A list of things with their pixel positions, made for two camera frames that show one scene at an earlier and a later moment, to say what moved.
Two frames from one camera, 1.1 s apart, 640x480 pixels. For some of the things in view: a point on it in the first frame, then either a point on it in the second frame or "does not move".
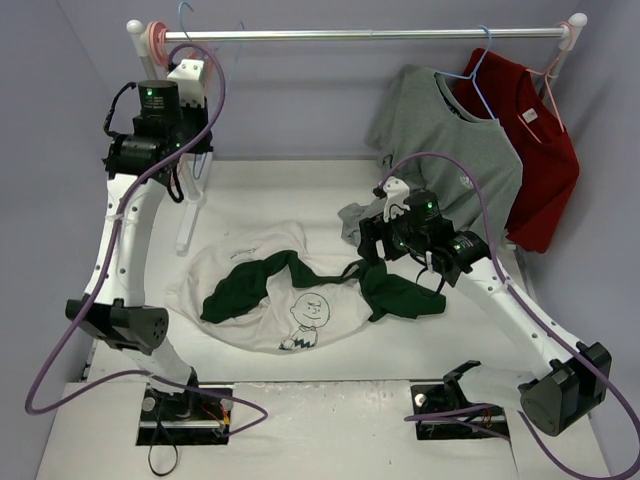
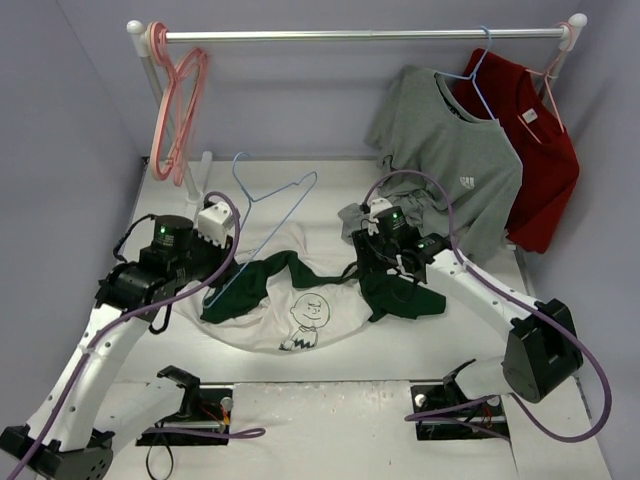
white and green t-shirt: [262, 287] does not move
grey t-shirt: [419, 112] does not move
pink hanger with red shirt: [545, 73] does not move
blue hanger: [194, 167] → [245, 220]
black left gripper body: [198, 132] → [220, 265]
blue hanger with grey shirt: [474, 72] does not move
